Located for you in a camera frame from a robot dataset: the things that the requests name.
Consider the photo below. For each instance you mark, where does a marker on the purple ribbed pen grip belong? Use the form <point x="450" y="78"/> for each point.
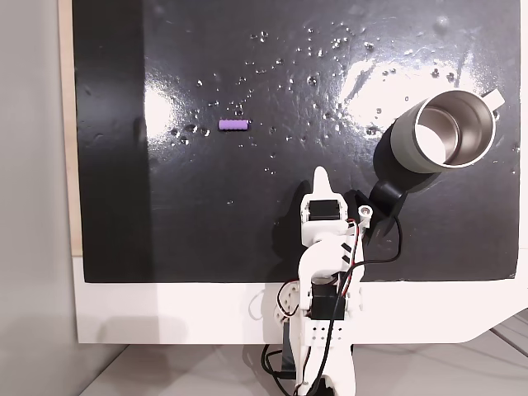
<point x="234" y="124"/>

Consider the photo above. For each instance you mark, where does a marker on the grey steel-lined cup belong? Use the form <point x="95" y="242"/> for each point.
<point x="406" y="142"/>

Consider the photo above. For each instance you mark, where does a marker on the black table clamp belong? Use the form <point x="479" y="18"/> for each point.
<point x="289" y="350"/>

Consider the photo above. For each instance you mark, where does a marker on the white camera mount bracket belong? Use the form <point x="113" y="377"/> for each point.
<point x="365" y="216"/>

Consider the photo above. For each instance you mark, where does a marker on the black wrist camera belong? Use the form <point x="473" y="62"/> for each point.
<point x="385" y="194"/>

